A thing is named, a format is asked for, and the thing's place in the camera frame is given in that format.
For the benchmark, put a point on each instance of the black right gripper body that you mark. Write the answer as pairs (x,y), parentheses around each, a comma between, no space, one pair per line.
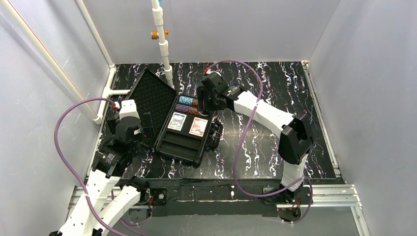
(207,102)

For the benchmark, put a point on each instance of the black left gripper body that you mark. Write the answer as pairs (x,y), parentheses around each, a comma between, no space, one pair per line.
(143,127)

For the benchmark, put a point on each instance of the red playing card box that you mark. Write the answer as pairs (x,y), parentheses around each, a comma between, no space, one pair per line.
(198,126)

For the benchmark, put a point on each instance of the black poker set case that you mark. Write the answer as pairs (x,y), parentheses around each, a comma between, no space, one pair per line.
(155,98)

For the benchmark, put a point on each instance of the blue playing card box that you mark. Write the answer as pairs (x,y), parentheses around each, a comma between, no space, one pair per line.
(177,121)

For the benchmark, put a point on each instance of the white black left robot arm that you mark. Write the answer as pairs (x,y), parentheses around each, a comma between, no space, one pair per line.
(91,216)

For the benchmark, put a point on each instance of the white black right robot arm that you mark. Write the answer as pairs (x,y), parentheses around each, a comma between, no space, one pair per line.
(294,132)

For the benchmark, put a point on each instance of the blue poker chip stack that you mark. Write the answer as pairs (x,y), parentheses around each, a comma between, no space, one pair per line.
(186,100)

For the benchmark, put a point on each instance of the white pvc pipe pole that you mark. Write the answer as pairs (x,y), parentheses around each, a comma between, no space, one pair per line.
(157,12)

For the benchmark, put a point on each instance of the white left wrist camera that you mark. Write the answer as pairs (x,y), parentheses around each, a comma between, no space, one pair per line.
(128,109)

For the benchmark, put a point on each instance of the white pipe frame left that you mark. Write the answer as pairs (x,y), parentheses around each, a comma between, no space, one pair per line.
(65,37)

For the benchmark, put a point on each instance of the aluminium rail frame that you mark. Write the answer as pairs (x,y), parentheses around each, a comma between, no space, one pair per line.
(210,189)

